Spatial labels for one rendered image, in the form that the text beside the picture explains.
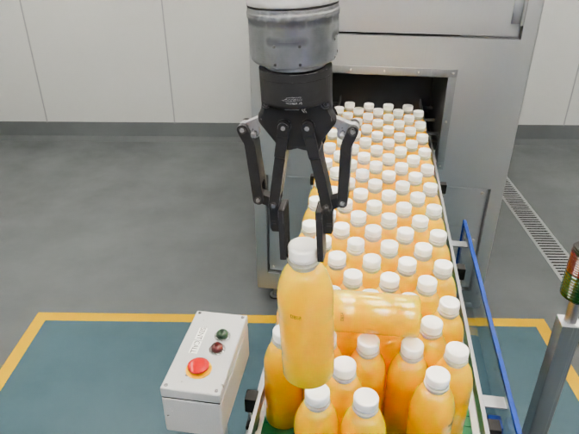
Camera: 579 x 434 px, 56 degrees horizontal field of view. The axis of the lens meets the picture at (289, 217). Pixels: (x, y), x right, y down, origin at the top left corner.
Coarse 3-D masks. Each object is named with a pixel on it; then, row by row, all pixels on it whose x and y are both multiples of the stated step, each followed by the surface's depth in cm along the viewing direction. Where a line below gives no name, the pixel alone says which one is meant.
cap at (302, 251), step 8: (296, 240) 67; (304, 240) 67; (312, 240) 67; (288, 248) 66; (296, 248) 66; (304, 248) 66; (312, 248) 66; (296, 256) 65; (304, 256) 65; (312, 256) 65; (304, 264) 66
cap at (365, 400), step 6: (360, 390) 84; (366, 390) 84; (372, 390) 84; (354, 396) 83; (360, 396) 83; (366, 396) 83; (372, 396) 83; (354, 402) 83; (360, 402) 82; (366, 402) 82; (372, 402) 82; (360, 408) 82; (366, 408) 82; (372, 408) 82
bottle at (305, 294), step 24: (288, 264) 69; (312, 264) 66; (288, 288) 67; (312, 288) 66; (288, 312) 68; (312, 312) 67; (288, 336) 71; (312, 336) 69; (288, 360) 73; (312, 360) 72; (312, 384) 74
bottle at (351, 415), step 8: (352, 408) 84; (344, 416) 86; (352, 416) 84; (360, 416) 83; (368, 416) 82; (376, 416) 84; (344, 424) 85; (352, 424) 84; (360, 424) 83; (368, 424) 83; (376, 424) 83; (384, 424) 85; (344, 432) 85; (352, 432) 84; (360, 432) 83; (368, 432) 83; (376, 432) 83; (384, 432) 85
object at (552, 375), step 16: (560, 320) 102; (560, 336) 101; (576, 336) 101; (560, 352) 103; (544, 368) 108; (560, 368) 105; (544, 384) 107; (560, 384) 107; (544, 400) 109; (528, 416) 115; (544, 416) 111; (528, 432) 114; (544, 432) 114
